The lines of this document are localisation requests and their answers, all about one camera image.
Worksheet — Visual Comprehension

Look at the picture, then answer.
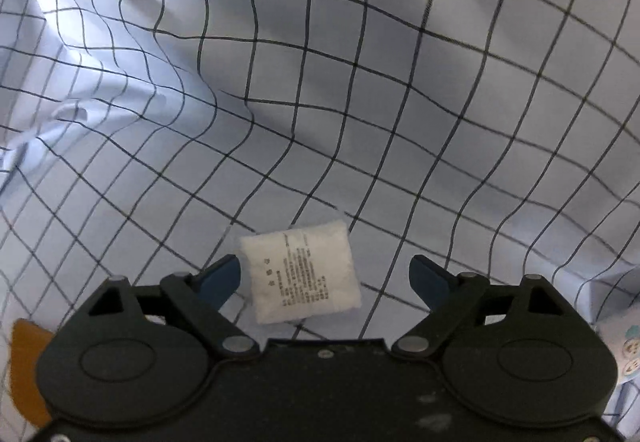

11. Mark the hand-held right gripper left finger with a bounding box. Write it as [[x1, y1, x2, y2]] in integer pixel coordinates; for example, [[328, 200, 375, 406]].
[[75, 253, 261, 363]]

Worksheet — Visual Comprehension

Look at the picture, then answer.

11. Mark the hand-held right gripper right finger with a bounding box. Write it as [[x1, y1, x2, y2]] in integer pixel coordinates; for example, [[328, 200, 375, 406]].
[[391, 253, 571, 363]]

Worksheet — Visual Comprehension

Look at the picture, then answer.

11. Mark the white sachet packet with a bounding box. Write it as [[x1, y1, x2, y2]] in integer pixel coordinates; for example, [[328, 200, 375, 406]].
[[239, 218, 362, 324]]

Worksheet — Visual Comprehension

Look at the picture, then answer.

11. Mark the checked bed sheet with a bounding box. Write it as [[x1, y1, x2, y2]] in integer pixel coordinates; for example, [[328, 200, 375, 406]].
[[0, 0, 640, 442]]

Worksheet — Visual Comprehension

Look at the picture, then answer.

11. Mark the cartoon printed purple-capped bottle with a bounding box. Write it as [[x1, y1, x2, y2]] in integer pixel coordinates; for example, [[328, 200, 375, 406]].
[[594, 314, 640, 424]]

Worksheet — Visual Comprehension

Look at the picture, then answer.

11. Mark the brown leather case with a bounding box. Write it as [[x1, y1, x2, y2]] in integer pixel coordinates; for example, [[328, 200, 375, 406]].
[[11, 318, 53, 425]]

